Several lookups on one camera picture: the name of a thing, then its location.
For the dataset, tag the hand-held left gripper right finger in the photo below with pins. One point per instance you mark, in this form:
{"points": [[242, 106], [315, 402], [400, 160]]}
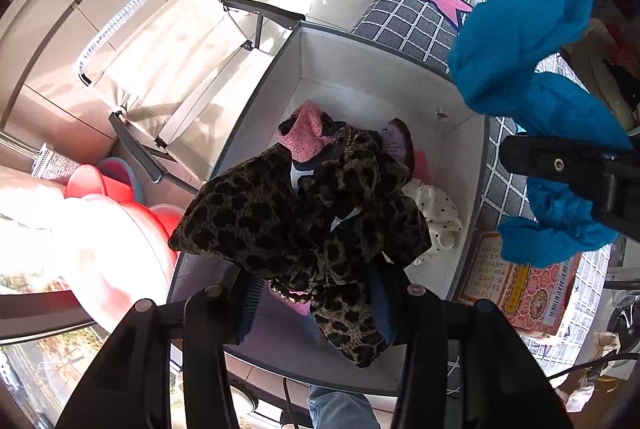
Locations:
{"points": [[382, 309]]}

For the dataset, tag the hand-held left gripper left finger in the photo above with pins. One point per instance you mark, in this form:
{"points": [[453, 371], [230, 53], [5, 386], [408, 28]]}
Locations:
{"points": [[250, 309]]}

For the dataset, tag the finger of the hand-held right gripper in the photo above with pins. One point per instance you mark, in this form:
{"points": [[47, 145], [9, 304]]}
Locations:
{"points": [[575, 169]]}

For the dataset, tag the leopard print scarf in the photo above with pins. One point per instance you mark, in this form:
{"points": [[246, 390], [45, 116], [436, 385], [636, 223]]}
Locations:
{"points": [[250, 219]]}

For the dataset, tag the white polka-dot scrunchie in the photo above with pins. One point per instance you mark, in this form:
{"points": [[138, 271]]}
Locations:
{"points": [[440, 214]]}

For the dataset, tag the blue mesh cloth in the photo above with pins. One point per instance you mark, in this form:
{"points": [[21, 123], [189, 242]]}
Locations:
{"points": [[500, 59]]}

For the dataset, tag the dark brown knit sock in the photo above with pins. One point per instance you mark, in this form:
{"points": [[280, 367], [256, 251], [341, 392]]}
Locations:
{"points": [[400, 144]]}

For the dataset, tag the red and pink knit sock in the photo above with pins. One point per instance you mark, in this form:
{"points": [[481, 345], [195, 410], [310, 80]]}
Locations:
{"points": [[307, 134]]}

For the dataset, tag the white storage box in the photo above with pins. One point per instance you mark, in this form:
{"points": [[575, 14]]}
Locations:
{"points": [[360, 74]]}

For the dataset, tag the cream sofa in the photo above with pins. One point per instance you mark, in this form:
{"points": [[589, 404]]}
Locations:
{"points": [[590, 69]]}

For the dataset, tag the person's jeans legs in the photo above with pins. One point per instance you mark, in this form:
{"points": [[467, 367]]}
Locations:
{"points": [[345, 409]]}

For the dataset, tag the red patterned carton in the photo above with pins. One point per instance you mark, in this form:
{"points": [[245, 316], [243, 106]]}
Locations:
{"points": [[525, 289]]}

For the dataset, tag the red plastic basin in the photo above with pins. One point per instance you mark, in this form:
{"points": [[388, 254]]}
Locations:
{"points": [[135, 219]]}

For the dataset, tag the blue plastic basin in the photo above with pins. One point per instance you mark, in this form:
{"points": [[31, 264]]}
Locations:
{"points": [[127, 169]]}

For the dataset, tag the grey checked star-print blanket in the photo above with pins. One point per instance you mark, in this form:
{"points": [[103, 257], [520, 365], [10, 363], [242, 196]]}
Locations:
{"points": [[400, 14]]}

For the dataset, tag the white perforated basket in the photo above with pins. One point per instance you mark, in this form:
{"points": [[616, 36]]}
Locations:
{"points": [[55, 164]]}

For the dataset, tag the beige folding chair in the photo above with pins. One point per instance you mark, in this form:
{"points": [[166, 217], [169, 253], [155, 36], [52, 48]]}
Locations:
{"points": [[165, 74]]}

